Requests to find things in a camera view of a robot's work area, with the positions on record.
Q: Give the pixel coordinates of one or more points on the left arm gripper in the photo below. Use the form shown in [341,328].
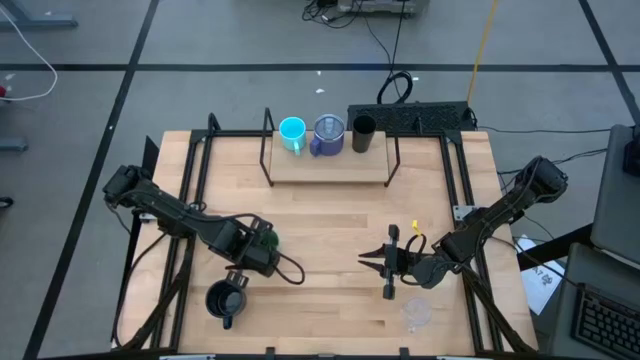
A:
[252,252]

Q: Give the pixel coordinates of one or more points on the yellow tag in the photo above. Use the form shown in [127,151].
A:
[416,228]

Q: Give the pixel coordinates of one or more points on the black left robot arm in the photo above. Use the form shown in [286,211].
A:
[170,212]

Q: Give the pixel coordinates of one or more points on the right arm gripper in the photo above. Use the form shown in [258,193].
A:
[407,265]

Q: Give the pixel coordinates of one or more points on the black keyboard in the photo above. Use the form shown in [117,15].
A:
[607,325]

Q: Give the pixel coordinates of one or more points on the grey device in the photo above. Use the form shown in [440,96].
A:
[380,6]

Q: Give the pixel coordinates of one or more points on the black computer case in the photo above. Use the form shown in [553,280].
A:
[410,117]

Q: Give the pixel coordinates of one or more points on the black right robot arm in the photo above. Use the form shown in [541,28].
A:
[500,212]

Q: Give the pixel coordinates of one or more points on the tall black cup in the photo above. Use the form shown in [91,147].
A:
[364,132]

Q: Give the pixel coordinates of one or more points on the white paper sheet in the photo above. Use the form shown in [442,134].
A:
[542,285]

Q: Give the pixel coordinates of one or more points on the wooden shelf with metal legs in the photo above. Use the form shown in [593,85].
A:
[327,167]

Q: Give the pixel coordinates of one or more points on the black box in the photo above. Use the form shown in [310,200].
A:
[632,157]

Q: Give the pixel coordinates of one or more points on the black table clamp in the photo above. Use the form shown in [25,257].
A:
[404,351]
[270,351]

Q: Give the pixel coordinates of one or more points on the clear glass cup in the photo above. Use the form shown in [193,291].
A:
[416,312]

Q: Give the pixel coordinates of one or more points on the green plastic cup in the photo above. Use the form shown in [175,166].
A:
[271,240]

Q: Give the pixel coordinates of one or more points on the grey desk foot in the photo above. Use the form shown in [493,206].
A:
[45,21]
[12,146]

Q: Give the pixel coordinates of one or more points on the grey desk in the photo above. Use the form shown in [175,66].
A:
[600,270]

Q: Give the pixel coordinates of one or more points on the blue metallic mug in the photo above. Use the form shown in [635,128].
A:
[328,132]

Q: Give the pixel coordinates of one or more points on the black metal table frame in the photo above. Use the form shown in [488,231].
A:
[235,133]

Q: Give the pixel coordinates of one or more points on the black bar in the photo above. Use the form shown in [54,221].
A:
[555,247]

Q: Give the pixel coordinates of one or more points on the grey flat panel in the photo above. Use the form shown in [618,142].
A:
[615,210]

